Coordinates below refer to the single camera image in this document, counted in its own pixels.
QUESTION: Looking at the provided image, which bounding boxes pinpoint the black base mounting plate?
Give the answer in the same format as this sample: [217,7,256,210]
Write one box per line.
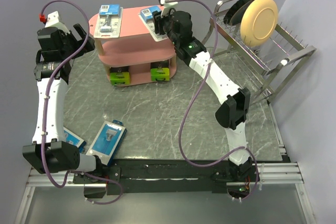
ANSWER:
[70,155,291,198]

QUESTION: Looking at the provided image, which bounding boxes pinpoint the pink three-tier shelf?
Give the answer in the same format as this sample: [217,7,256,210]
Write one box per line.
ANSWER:
[89,6,176,87]

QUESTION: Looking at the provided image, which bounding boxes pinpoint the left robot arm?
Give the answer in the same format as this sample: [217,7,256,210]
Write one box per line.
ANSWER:
[22,24,104,183]

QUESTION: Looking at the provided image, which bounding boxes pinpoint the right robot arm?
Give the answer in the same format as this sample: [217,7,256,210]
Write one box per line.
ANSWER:
[153,10,252,181]

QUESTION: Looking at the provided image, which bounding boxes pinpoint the blue Harry's razor box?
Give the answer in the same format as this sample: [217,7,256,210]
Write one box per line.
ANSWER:
[86,120,127,166]

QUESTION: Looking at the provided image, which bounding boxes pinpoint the aluminium rail frame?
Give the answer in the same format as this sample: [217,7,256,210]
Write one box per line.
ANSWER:
[14,47,314,224]

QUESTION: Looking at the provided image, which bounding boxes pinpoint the steel dish rack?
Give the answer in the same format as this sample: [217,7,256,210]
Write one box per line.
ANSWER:
[202,0,316,103]

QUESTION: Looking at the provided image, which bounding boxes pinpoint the green black Gillette Labs box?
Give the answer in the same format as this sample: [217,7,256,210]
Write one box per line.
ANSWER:
[150,60,170,81]

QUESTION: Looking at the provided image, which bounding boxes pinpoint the blue white razor box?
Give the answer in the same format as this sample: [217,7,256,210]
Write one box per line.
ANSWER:
[64,127,87,153]

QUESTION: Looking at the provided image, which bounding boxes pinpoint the clear Gillette blister razor pack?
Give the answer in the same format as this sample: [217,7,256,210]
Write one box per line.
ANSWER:
[139,6,167,42]

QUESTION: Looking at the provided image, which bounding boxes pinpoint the cream plate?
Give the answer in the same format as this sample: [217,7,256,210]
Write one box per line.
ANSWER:
[240,0,278,47]

